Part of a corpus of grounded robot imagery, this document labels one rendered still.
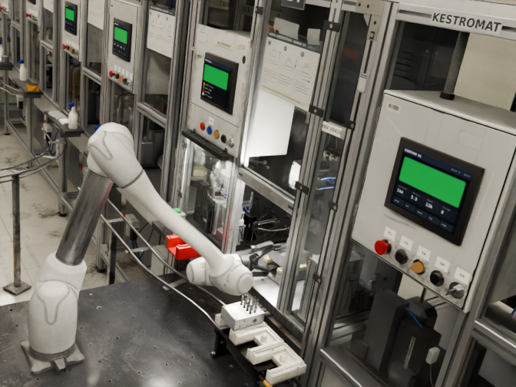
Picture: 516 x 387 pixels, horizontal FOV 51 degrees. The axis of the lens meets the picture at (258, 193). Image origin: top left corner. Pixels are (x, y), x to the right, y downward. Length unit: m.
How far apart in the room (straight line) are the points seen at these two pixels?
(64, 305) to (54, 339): 0.12
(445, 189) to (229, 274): 0.81
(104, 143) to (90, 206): 0.32
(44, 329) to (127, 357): 0.33
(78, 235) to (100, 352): 0.44
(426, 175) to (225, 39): 1.10
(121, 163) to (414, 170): 0.91
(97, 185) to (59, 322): 0.48
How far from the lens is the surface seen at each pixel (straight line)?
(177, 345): 2.19
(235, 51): 2.14
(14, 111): 7.40
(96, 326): 2.27
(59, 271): 2.11
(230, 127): 2.16
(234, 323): 1.93
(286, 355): 1.87
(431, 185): 1.41
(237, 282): 1.83
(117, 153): 1.77
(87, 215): 2.03
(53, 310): 1.97
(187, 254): 2.29
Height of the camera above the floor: 2.02
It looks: 21 degrees down
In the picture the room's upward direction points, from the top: 9 degrees clockwise
